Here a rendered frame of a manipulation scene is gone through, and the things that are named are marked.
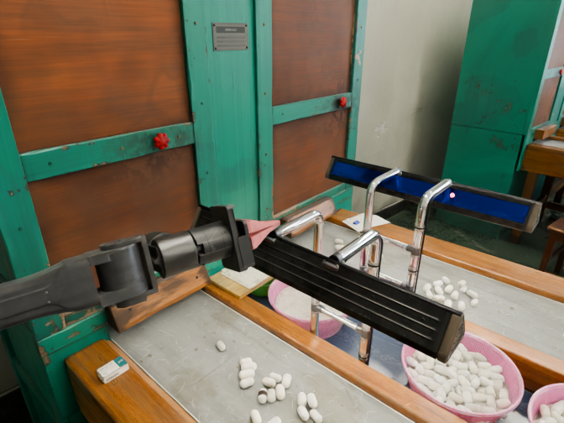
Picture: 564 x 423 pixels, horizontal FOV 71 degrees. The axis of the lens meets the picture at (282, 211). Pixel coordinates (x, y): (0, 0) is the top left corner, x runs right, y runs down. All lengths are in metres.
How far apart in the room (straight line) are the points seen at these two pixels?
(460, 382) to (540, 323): 0.37
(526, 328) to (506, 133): 2.19
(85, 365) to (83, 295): 0.58
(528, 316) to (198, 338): 0.94
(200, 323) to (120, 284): 0.66
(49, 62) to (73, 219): 0.34
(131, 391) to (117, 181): 0.48
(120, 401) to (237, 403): 0.25
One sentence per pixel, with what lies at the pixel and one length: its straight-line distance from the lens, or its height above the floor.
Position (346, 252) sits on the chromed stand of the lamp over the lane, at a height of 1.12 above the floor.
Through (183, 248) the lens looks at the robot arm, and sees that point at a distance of 0.56.
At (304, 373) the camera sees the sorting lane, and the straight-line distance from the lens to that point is 1.03.
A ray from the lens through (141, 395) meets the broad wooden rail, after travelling 1.00.
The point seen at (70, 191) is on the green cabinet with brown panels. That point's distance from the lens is 1.00.
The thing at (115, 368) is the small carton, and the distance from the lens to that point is 1.05.
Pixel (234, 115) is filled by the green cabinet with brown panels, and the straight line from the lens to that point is 1.23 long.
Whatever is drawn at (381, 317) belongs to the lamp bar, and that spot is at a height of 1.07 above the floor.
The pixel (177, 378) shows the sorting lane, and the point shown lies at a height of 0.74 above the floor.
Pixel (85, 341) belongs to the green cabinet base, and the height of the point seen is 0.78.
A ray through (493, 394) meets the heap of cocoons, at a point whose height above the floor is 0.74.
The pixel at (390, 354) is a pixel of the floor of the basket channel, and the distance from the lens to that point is 1.20.
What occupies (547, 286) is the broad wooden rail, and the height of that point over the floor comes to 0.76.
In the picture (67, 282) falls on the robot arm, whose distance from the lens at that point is 0.54.
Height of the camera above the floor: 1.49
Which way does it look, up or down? 24 degrees down
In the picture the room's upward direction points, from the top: straight up
